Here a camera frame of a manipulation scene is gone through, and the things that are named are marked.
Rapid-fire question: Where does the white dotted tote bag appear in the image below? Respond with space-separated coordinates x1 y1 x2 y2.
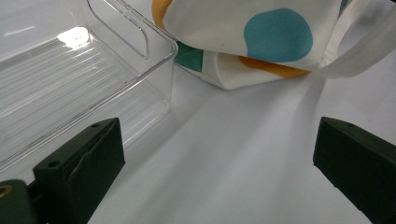
151 0 396 91

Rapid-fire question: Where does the clear plastic storage box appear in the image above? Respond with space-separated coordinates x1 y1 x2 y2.
0 0 179 175

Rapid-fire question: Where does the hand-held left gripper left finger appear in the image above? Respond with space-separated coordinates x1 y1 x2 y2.
33 117 126 224

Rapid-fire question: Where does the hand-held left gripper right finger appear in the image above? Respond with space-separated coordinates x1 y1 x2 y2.
312 116 396 224

